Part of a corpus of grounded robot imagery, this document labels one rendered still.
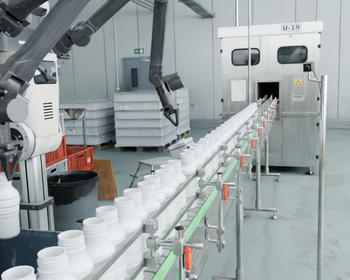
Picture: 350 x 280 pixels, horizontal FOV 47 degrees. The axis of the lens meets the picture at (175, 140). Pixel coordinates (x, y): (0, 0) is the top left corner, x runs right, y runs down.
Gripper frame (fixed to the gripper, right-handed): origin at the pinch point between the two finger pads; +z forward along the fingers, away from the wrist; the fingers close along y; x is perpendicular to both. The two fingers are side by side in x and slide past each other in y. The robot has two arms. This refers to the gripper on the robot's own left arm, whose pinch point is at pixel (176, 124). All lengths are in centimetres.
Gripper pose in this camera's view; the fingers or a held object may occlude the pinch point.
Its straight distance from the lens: 181.9
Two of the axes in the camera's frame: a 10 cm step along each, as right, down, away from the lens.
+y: 2.7, -1.6, 9.5
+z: 3.7, 9.3, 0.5
